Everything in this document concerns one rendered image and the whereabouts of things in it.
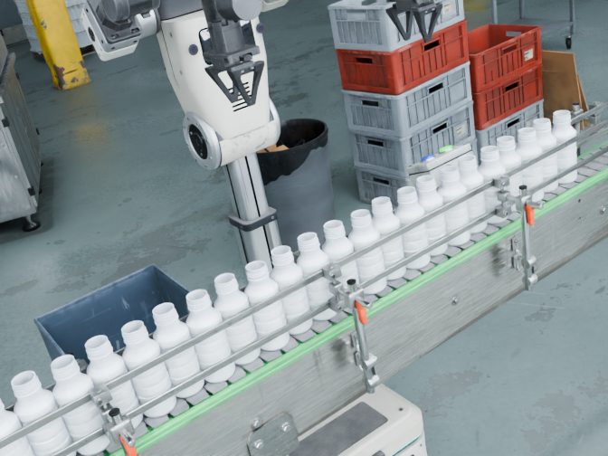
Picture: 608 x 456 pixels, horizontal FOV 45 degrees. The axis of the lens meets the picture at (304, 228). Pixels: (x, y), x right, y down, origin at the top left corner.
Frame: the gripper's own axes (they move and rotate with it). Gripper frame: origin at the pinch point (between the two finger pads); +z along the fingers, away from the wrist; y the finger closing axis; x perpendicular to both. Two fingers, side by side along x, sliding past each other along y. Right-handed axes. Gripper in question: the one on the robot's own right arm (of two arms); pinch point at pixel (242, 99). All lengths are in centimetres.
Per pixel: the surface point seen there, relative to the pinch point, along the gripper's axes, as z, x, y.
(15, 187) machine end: 97, 15, -352
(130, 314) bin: 54, -20, -48
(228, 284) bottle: 25.3, -18.2, 14.1
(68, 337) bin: 52, -36, -48
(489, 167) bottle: 28, 46, 14
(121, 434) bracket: 34, -45, 25
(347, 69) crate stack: 56, 165, -193
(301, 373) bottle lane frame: 47, -10, 18
